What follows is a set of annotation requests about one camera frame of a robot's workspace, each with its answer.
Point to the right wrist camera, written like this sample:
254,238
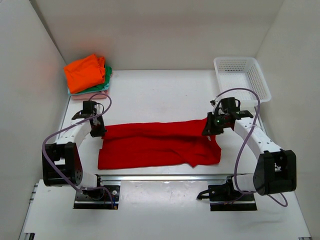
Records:
215,103

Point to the white plastic basket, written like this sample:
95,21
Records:
243,79

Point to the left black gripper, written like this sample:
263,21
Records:
100,132

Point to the green folded t shirt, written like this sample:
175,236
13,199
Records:
103,86

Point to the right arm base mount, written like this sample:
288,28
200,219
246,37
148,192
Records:
224,198

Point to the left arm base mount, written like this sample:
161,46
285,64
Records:
99,199

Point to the red t shirt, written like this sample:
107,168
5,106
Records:
157,144

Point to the light blue folded t shirt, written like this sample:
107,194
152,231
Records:
69,93

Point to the orange folded t shirt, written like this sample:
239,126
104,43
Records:
85,73

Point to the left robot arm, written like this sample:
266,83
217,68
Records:
64,164

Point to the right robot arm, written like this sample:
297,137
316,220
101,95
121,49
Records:
276,168

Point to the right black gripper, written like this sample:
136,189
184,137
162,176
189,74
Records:
209,130

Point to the pink folded t shirt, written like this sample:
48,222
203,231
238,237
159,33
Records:
91,95

